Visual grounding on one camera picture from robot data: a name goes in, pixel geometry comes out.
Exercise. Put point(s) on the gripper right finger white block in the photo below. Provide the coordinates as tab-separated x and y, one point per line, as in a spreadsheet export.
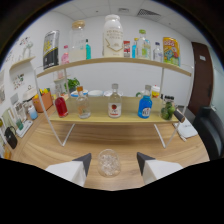
156	169

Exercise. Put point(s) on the gripper left finger white block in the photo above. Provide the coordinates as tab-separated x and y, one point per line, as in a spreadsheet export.
71	170

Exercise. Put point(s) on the blue liquid bottle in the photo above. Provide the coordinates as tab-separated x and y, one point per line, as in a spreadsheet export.
145	107

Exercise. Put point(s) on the blue and white cup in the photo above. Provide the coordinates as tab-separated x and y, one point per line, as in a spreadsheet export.
33	114

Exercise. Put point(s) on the teal cup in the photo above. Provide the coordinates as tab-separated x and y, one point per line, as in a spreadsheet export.
19	124

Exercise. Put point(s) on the yellow cup with red lid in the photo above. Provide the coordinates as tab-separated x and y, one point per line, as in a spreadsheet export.
155	92

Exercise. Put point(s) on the clear glass with ice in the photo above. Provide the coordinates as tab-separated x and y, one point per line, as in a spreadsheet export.
109	163

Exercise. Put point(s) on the white notebook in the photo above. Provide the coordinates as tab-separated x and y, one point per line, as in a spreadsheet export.
186	129

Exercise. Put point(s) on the glass jar with limes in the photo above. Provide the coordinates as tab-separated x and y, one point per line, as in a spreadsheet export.
167	110

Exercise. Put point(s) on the two-tier wooden shelf rack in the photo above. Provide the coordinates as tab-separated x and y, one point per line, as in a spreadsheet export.
100	116

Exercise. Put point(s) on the white tray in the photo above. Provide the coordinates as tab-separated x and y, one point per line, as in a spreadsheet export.
25	130

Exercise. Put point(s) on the red liquid glass bottle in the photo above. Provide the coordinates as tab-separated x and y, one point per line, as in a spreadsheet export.
61	107

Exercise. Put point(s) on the black chair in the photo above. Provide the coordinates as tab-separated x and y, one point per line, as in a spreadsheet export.
210	133

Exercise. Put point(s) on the black kettle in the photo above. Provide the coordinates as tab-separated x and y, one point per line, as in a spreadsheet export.
11	139

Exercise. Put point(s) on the orange storage basket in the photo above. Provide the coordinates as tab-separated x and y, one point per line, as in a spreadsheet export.
43	102

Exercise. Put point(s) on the clear bottle with red label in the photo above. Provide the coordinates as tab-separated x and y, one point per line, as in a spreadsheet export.
114	108

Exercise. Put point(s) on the green potted plant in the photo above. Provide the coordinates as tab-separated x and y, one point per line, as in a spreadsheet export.
73	84

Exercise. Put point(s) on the brown door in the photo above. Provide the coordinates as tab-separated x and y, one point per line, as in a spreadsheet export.
200	80

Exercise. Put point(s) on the small pink bottle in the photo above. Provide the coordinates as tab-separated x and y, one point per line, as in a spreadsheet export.
65	57

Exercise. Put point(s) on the small clear bottle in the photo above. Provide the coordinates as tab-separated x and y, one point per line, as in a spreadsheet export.
157	53

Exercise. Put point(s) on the yellow cartoon print can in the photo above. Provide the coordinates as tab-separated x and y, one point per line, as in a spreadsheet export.
171	51

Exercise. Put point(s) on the slim teal bottle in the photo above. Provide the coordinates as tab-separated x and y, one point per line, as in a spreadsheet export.
88	50

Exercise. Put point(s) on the small light blue bottle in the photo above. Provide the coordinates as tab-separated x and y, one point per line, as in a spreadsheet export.
134	50

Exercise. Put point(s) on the clear bottle with green cap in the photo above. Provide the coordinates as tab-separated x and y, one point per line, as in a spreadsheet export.
143	48

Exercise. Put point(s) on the black and yellow can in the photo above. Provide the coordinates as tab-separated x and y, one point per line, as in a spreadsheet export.
51	50

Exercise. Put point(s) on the small red can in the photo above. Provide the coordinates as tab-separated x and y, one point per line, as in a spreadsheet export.
127	49

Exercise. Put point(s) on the large white milk bottle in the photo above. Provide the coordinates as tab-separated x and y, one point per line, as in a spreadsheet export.
113	38

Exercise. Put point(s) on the ceiling air vent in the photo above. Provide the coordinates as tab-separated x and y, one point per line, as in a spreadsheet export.
148	12

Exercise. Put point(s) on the wooden wall shelf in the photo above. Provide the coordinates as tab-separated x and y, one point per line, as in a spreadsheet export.
21	63

